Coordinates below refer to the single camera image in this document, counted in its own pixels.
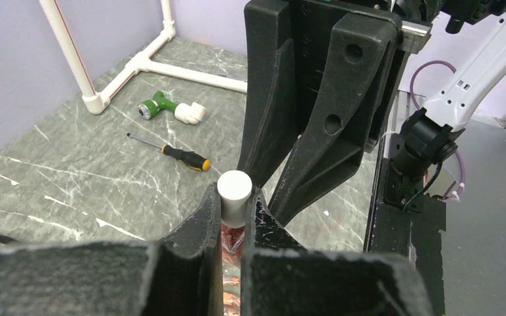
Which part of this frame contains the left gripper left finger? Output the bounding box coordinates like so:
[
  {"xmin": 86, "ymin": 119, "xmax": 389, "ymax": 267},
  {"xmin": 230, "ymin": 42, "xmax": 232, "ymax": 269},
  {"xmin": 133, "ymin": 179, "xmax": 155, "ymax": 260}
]
[{"xmin": 0, "ymin": 184, "xmax": 223, "ymax": 315}]

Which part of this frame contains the glitter nail polish bottle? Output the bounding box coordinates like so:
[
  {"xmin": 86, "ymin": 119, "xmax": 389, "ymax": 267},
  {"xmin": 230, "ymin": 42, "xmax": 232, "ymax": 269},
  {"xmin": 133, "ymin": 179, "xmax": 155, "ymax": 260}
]
[{"xmin": 216, "ymin": 170, "xmax": 254, "ymax": 316}]

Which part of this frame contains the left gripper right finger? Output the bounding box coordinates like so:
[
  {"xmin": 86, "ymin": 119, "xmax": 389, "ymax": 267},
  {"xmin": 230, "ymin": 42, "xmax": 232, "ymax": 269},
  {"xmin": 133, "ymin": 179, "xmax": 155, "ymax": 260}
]
[{"xmin": 240, "ymin": 188, "xmax": 434, "ymax": 315}]

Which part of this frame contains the green valve pvc fitting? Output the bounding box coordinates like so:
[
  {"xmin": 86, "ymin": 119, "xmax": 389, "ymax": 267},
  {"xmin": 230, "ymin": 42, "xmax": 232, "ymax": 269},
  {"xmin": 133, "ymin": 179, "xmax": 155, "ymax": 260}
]
[{"xmin": 137, "ymin": 90, "xmax": 206, "ymax": 125}]

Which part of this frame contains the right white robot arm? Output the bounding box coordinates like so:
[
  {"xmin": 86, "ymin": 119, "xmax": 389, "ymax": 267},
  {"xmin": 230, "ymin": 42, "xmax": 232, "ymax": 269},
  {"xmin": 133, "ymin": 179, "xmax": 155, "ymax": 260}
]
[{"xmin": 237, "ymin": 1, "xmax": 506, "ymax": 224}]

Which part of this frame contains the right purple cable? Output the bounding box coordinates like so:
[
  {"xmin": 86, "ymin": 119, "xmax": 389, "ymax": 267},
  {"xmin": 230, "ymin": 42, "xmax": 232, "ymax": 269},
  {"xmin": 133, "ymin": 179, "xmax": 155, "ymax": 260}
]
[{"xmin": 409, "ymin": 60, "xmax": 468, "ymax": 203}]

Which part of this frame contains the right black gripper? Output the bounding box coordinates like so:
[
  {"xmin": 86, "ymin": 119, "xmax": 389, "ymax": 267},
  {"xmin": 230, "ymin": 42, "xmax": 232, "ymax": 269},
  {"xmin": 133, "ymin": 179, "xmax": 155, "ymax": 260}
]
[{"xmin": 237, "ymin": 1, "xmax": 426, "ymax": 224}]

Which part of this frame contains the far black yellow screwdriver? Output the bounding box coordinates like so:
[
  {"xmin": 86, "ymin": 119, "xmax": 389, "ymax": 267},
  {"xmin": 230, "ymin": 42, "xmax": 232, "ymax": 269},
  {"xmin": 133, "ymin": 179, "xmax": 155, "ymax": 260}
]
[{"xmin": 126, "ymin": 133, "xmax": 211, "ymax": 171}]

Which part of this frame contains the white pvc pipe frame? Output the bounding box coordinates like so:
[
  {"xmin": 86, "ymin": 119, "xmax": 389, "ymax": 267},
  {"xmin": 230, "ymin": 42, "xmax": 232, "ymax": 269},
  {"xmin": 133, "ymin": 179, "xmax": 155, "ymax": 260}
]
[{"xmin": 39, "ymin": 1, "xmax": 246, "ymax": 115}]

